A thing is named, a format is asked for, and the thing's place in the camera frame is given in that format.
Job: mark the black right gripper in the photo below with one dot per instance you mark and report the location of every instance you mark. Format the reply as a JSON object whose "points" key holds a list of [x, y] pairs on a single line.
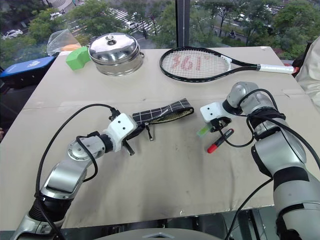
{"points": [[220, 123]]}

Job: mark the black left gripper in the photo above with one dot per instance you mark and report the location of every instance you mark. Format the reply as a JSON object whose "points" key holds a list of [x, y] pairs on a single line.
{"points": [[130, 137]]}

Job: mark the green highlighter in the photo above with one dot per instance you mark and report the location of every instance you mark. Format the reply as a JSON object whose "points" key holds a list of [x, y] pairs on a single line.
{"points": [[202, 131]]}

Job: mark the black white grid pouch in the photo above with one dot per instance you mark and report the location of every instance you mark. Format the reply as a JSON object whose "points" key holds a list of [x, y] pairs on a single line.
{"points": [[165, 110]]}

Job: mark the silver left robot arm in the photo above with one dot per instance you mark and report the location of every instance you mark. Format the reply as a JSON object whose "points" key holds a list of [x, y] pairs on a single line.
{"points": [[63, 175]]}

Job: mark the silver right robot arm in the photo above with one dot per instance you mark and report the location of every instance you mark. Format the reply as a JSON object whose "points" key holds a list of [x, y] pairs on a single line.
{"points": [[282, 155]]}

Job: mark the red black marker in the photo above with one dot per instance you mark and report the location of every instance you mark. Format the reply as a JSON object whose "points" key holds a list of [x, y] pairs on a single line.
{"points": [[216, 145]]}

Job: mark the black white tennis racket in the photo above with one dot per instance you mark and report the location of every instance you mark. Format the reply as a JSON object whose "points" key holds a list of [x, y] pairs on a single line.
{"points": [[195, 62]]}

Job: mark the stainless steel lidded pot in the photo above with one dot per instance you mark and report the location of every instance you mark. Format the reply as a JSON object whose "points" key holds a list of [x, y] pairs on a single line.
{"points": [[115, 53]]}

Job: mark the green foam block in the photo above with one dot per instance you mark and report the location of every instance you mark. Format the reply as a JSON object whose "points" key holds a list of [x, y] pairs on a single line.
{"points": [[77, 58]]}

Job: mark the white fabric bag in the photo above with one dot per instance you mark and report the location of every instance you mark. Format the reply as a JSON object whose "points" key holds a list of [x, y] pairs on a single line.
{"points": [[311, 72]]}

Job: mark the white parked car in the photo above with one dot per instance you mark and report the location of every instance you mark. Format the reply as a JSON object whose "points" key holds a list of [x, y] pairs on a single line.
{"points": [[132, 25], [12, 33]]}

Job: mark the clear plastic bag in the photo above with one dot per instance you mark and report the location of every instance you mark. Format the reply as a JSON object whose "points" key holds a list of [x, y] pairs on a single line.
{"points": [[60, 40]]}

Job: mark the blue black device case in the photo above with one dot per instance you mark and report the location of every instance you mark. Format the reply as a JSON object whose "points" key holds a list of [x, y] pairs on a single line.
{"points": [[22, 68]]}

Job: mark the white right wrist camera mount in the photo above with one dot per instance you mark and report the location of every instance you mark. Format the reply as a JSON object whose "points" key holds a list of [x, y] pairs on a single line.
{"points": [[212, 111]]}

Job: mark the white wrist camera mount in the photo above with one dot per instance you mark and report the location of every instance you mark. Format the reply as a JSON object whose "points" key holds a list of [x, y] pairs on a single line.
{"points": [[212, 111], [121, 126]]}

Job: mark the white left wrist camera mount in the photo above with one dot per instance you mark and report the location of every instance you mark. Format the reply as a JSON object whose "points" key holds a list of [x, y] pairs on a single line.
{"points": [[121, 126]]}

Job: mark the black window frame post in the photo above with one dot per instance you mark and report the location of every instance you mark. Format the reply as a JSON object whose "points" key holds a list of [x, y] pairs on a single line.
{"points": [[182, 22]]}

